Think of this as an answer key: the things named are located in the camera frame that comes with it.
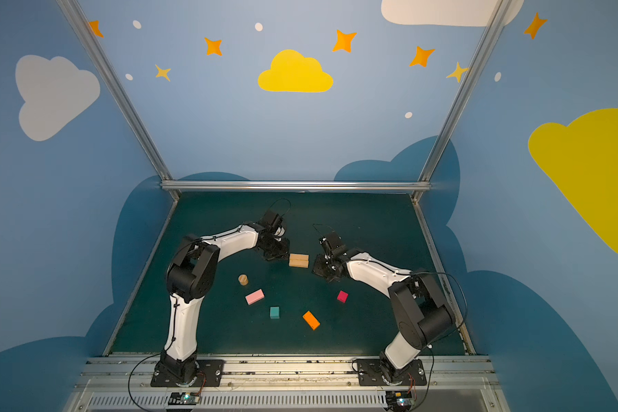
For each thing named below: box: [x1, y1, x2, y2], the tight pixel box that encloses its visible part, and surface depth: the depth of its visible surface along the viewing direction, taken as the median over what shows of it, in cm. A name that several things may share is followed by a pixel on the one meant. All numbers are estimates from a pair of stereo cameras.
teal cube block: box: [269, 306, 280, 320], surface depth 86 cm
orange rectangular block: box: [302, 309, 322, 331], surface depth 86 cm
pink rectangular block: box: [244, 288, 266, 306], surface depth 91 cm
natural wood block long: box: [288, 253, 309, 269], surface depth 100 cm
